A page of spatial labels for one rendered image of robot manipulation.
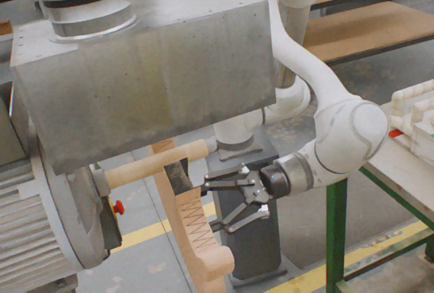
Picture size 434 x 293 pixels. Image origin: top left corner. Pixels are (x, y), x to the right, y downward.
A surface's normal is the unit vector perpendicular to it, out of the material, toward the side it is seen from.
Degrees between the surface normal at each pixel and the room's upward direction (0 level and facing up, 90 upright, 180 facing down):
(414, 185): 0
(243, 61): 90
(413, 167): 0
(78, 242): 87
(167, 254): 0
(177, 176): 30
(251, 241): 90
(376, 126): 47
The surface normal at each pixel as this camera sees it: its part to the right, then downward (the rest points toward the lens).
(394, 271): -0.14, -0.84
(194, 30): 0.37, 0.45
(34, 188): 0.18, -0.25
